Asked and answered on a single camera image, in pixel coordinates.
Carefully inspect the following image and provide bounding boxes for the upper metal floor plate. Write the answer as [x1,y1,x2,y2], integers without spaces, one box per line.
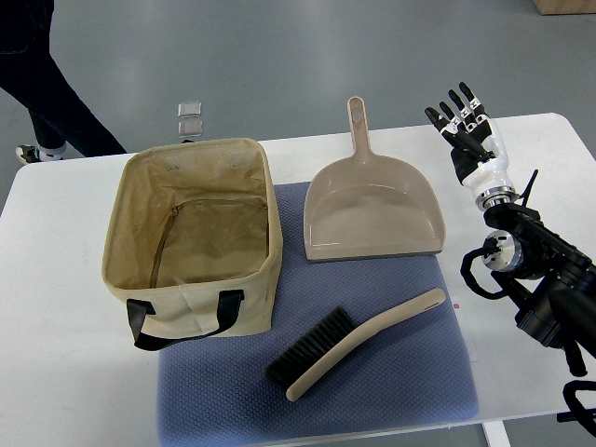
[178,102,202,117]

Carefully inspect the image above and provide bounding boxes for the beige hand broom black bristles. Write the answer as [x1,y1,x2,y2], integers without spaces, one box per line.
[264,289,446,402]

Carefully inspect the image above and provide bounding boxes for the white table leg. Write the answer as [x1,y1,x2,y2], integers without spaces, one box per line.
[481,421,511,447]

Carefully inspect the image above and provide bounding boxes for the blue grey cushion mat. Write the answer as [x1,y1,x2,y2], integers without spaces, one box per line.
[157,183,479,446]

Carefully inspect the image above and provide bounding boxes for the yellow fabric bag black handle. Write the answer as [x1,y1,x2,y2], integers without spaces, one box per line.
[102,138,283,351]

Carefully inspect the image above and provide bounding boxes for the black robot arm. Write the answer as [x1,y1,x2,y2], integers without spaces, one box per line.
[460,186,595,434]

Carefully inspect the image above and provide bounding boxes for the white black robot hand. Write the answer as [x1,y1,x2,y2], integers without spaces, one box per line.
[425,82,518,211]

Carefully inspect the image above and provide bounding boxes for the cardboard box corner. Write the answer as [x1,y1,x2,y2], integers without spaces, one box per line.
[533,0,596,16]

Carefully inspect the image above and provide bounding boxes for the beige plastic dustpan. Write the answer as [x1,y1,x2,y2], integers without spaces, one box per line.
[304,97,446,262]

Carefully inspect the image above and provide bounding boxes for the person in dark trousers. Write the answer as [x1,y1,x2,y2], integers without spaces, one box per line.
[1,1,126,165]

